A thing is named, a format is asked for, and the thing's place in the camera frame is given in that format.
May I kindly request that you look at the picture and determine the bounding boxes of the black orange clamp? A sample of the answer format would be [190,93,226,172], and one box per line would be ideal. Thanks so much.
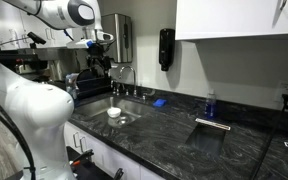
[68,150,94,166]

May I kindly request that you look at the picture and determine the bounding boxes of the blue soap bottle on counter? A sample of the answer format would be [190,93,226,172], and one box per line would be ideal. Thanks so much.
[204,89,216,119]

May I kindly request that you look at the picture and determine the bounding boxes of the black wall soap dispenser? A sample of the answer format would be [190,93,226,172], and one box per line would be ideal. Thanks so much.
[159,28,175,71]

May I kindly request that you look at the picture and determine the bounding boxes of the white upper cabinet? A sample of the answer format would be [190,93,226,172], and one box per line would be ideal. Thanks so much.
[175,0,288,40]

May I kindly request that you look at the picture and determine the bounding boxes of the white lower cabinet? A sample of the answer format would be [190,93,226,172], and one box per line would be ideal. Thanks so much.
[64,122,165,180]

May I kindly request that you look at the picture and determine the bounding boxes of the white cabinet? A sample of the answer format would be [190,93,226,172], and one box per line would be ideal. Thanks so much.
[175,0,288,40]
[64,122,165,180]

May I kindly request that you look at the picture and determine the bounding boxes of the black dish drying rack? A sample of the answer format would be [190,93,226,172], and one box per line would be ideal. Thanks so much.
[76,68,111,99]

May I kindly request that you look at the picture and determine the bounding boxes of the white bowl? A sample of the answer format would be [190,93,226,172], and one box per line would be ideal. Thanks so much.
[107,107,121,118]

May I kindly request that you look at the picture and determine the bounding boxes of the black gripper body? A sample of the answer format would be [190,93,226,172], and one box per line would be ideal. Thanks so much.
[86,43,111,71]

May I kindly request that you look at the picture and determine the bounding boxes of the blue sponge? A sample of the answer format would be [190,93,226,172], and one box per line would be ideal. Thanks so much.
[153,99,167,107]

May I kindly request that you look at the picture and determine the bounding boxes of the chrome faucet handle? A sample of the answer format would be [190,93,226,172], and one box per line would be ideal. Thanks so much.
[142,89,156,100]
[116,83,121,96]

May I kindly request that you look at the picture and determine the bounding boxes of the steel paper towel dispenser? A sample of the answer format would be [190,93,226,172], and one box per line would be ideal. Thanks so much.
[102,13,133,63]

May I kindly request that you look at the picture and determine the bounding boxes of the black power cable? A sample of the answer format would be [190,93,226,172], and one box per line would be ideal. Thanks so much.
[250,93,288,180]

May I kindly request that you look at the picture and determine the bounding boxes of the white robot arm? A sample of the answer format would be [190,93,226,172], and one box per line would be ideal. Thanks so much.
[0,0,113,180]

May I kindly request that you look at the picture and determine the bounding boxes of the small chrome side faucet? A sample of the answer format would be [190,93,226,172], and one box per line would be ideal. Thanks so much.
[111,80,116,94]

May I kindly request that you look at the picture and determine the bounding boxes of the stainless steel sink basin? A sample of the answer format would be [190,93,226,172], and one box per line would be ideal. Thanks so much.
[75,97,153,128]

